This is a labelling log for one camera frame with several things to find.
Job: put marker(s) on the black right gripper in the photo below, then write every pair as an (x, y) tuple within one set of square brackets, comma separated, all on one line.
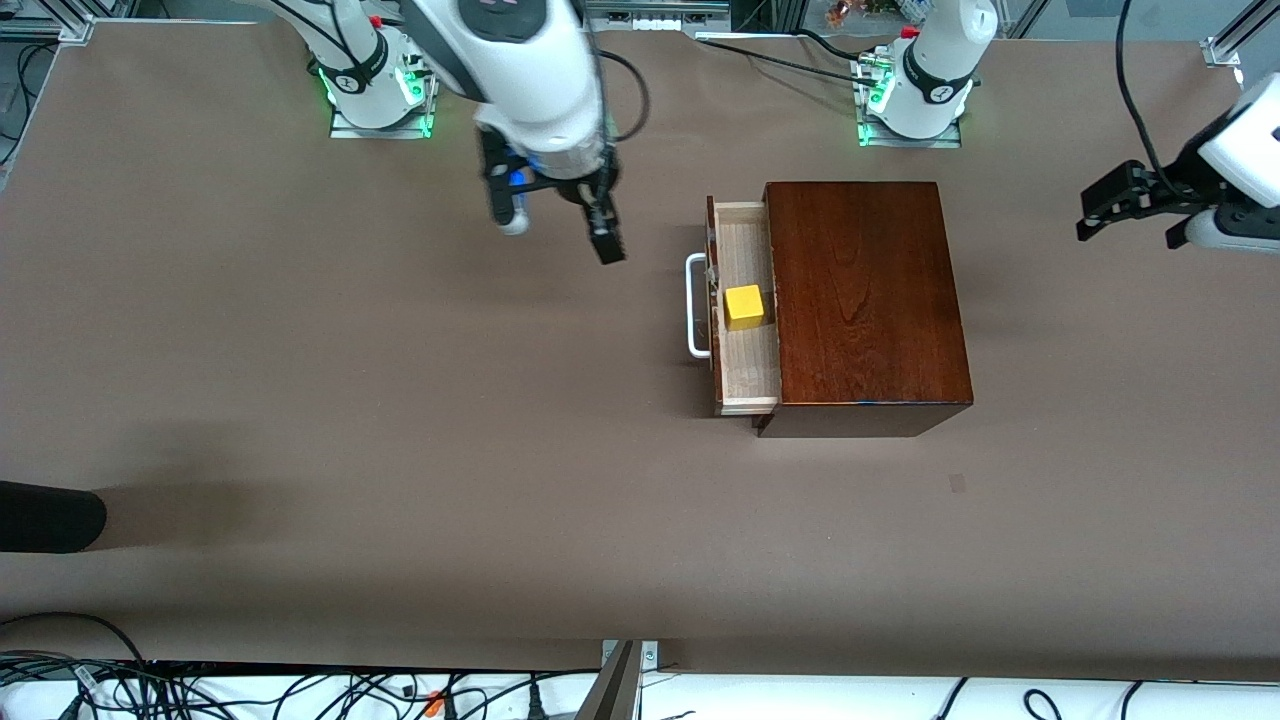
[(590, 189)]

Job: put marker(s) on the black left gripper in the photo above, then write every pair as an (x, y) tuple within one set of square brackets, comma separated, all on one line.
[(1168, 187)]

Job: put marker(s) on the yellow wooden block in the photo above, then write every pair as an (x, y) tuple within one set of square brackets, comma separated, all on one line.
[(744, 305)]

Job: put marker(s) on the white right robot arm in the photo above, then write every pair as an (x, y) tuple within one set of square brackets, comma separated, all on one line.
[(520, 70)]

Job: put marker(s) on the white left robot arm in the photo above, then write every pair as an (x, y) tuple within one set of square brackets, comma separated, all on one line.
[(935, 70)]

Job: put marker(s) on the grey socket strip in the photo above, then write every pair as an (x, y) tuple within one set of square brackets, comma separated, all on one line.
[(655, 14)]

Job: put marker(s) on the dark brown wooden cabinet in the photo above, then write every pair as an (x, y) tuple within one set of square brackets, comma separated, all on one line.
[(870, 300)]

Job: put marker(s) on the black ribbed cylinder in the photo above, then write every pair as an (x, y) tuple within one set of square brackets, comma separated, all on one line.
[(50, 516)]

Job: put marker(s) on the aluminium frame profile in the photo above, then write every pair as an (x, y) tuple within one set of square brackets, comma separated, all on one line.
[(1235, 35), (60, 25)]

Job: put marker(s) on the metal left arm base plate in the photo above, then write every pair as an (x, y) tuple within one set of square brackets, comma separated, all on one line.
[(910, 142)]

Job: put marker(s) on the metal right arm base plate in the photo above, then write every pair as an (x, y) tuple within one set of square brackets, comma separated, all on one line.
[(380, 130)]

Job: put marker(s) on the aluminium strut with bracket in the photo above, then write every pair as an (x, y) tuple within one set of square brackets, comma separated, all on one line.
[(615, 685)]

